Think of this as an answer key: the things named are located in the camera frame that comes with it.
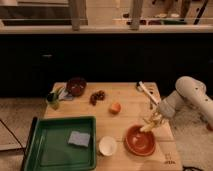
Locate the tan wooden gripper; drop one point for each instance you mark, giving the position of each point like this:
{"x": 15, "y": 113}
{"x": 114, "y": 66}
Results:
{"x": 156, "y": 117}

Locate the yellow banana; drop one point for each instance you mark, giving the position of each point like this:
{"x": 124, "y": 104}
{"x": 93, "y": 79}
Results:
{"x": 148, "y": 127}

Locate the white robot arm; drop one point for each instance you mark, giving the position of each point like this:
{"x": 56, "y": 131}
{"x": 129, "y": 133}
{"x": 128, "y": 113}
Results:
{"x": 187, "y": 90}

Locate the red bowl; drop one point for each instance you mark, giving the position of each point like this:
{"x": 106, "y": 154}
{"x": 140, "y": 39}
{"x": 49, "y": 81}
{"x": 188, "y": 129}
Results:
{"x": 139, "y": 143}

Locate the white small bowl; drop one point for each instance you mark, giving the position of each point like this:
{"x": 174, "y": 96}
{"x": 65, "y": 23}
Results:
{"x": 107, "y": 146}

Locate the dark maroon bowl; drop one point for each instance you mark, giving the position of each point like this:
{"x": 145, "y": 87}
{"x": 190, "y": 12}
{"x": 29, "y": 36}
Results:
{"x": 76, "y": 86}

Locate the orange apple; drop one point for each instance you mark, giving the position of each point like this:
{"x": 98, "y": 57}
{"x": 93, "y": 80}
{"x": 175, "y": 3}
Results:
{"x": 115, "y": 108}

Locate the dark red grapes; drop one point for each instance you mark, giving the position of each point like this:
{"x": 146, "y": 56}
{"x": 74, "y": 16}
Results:
{"x": 99, "y": 95}

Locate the blue sponge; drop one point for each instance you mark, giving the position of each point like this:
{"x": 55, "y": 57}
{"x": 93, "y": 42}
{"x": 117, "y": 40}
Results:
{"x": 78, "y": 138}

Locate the blue cloth piece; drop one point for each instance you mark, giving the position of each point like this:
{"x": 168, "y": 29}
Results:
{"x": 66, "y": 96}

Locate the green cup with utensils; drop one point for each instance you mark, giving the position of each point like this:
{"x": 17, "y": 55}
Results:
{"x": 52, "y": 99}

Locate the green plastic tray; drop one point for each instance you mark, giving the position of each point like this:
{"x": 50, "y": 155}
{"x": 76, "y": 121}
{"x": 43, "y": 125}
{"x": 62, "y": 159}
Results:
{"x": 48, "y": 147}

